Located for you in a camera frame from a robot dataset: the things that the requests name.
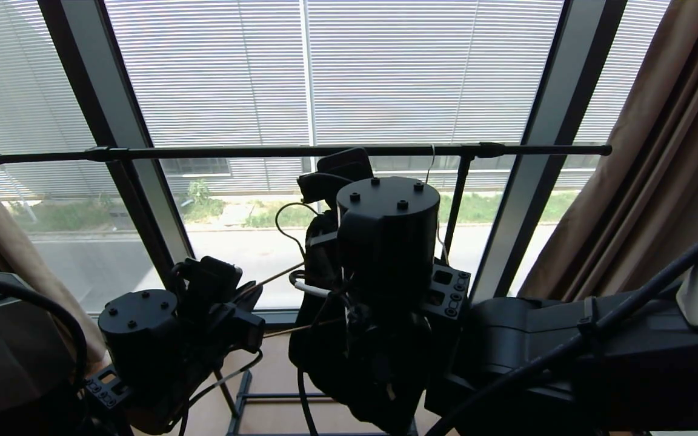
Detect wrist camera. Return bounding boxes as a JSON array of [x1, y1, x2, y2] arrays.
[[173, 256, 244, 311], [297, 147, 376, 206]]

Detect pink clothes hanger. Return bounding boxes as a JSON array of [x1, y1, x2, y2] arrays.
[[424, 144, 450, 268], [237, 260, 341, 339]]

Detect black shorts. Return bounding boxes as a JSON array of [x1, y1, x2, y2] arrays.
[[288, 212, 436, 434]]

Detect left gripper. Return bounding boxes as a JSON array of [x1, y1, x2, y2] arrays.
[[200, 302, 267, 359]]

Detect window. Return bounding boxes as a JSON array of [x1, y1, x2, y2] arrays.
[[0, 0, 671, 325]]

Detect brown curtain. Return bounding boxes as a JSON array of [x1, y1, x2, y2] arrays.
[[517, 0, 698, 303]]

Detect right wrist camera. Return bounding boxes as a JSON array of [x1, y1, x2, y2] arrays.
[[297, 147, 376, 206]]

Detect black clothes rack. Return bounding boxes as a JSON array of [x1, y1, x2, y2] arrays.
[[0, 142, 613, 436]]

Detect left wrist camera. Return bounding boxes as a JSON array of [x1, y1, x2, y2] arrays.
[[173, 256, 244, 311]]

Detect black cable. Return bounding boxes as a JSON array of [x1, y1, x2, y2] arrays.
[[427, 221, 698, 436], [0, 272, 89, 389]]

